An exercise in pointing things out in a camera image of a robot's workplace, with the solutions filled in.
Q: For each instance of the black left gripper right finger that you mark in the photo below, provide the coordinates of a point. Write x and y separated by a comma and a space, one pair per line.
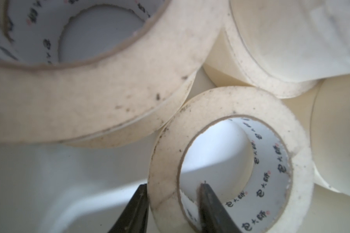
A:
213, 216

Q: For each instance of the cream masking tape roll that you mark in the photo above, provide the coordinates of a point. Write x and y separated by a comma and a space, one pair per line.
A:
324, 113
75, 69
252, 151
143, 127
283, 47

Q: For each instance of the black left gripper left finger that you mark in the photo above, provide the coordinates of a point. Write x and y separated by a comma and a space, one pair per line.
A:
134, 217

